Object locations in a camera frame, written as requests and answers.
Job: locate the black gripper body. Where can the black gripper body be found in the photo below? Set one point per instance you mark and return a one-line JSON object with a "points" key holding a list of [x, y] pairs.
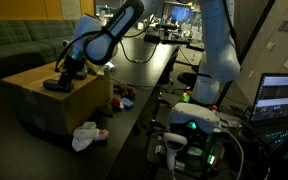
{"points": [[72, 66]]}

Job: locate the plaid green sofa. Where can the plaid green sofa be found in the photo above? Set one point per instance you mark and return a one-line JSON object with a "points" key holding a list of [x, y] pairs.
{"points": [[27, 36]]}

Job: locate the white VR controller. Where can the white VR controller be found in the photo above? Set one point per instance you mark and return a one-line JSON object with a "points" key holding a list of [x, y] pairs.
{"points": [[174, 143]]}

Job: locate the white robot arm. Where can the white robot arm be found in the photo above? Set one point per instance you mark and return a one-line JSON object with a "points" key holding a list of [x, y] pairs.
{"points": [[97, 42]]}

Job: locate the white VR headset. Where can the white VR headset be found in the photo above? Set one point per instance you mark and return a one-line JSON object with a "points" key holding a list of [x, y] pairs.
{"points": [[205, 119]]}

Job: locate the brown plush toy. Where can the brown plush toy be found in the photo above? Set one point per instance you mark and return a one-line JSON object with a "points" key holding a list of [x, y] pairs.
{"points": [[124, 90]]}

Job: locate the red apple toy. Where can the red apple toy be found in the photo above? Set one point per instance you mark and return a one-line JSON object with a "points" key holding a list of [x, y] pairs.
{"points": [[116, 104]]}

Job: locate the open laptop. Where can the open laptop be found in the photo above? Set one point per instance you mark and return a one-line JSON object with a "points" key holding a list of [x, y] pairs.
{"points": [[269, 114]]}

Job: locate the white tablet device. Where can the white tablet device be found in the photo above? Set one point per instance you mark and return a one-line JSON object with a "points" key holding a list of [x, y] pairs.
{"points": [[111, 65]]}

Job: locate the white plastic bag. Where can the white plastic bag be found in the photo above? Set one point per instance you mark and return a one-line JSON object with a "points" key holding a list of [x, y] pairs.
{"points": [[84, 135]]}

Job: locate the black eyeglass case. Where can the black eyeglass case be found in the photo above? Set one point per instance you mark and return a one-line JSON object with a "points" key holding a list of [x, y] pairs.
{"points": [[51, 84]]}

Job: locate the large cardboard box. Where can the large cardboard box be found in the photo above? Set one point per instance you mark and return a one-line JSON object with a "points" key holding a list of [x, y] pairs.
{"points": [[57, 112]]}

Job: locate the blue cloth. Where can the blue cloth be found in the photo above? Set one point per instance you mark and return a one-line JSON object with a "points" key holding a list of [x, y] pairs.
{"points": [[127, 103]]}

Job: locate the green toy vegetable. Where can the green toy vegetable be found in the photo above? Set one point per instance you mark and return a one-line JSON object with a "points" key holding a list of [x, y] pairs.
{"points": [[106, 109]]}

